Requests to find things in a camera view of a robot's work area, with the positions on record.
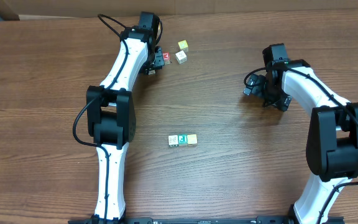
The yellow G letter block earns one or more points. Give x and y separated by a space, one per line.
183 45

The green B letter block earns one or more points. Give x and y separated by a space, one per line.
173 141

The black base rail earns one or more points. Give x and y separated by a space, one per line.
216 220

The blue X letter block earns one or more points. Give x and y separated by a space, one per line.
192 139

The green F letter block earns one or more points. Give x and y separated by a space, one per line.
182 139

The wooden number 3 block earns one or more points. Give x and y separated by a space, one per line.
181 57

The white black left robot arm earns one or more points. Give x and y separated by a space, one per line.
111 114

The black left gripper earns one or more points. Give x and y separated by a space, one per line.
159 57

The red M letter block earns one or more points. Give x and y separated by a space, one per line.
166 58

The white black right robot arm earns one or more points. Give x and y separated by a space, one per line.
332 142

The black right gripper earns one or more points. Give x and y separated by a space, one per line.
257 86

